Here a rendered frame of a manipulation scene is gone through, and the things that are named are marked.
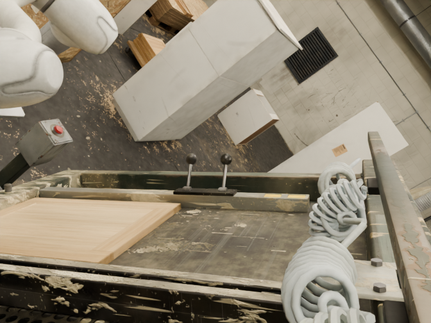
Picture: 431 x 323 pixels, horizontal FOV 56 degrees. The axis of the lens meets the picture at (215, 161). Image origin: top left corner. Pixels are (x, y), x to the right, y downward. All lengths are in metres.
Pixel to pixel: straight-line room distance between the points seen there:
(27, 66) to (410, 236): 0.58
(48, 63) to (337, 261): 0.53
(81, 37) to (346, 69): 8.36
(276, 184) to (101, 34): 0.75
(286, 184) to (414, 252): 1.16
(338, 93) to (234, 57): 5.88
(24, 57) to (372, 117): 4.36
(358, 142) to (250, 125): 2.06
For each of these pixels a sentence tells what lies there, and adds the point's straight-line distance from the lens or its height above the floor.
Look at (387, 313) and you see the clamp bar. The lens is 0.25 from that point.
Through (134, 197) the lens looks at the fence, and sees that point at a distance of 1.36.
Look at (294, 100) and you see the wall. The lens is 9.46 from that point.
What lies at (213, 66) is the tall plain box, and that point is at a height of 1.09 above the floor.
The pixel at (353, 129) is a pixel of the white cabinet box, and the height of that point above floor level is 1.67.
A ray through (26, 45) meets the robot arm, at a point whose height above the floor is 1.62.
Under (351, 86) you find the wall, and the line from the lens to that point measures 9.29.
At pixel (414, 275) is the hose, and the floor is 1.95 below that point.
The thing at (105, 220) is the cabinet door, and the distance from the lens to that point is 1.19.
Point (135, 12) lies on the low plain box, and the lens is 5.24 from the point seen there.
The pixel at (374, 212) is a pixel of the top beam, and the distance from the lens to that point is 0.88.
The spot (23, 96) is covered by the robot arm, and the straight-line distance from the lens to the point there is 0.72.
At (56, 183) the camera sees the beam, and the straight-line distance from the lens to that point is 1.66.
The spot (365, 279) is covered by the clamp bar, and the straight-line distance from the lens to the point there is 0.58.
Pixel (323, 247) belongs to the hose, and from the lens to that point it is 0.41.
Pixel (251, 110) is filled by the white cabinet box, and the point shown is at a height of 0.52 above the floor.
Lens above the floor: 1.98
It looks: 22 degrees down
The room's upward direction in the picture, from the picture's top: 55 degrees clockwise
